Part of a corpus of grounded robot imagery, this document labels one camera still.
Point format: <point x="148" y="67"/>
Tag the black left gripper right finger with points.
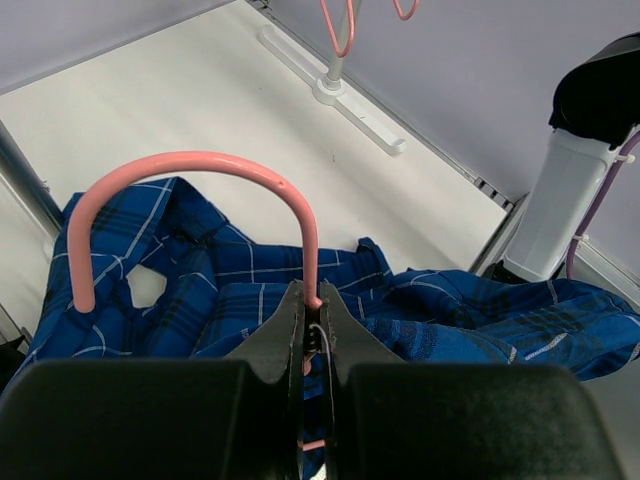
<point x="389" y="419"/>

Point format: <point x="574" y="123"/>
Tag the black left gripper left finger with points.
<point x="237" y="417"/>

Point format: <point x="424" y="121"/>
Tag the blue shirt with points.
<point x="446" y="316"/>

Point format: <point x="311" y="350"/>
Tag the pink hanger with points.
<point x="406" y="11"/>
<point x="174" y="279"/>
<point x="342" y="37"/>

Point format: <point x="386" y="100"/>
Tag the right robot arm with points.
<point x="595" y="114"/>

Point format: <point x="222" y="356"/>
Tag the metal clothes rack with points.
<point x="327" y="86"/>

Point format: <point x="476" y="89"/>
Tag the right aluminium frame post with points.
<point x="404" y="69"/>

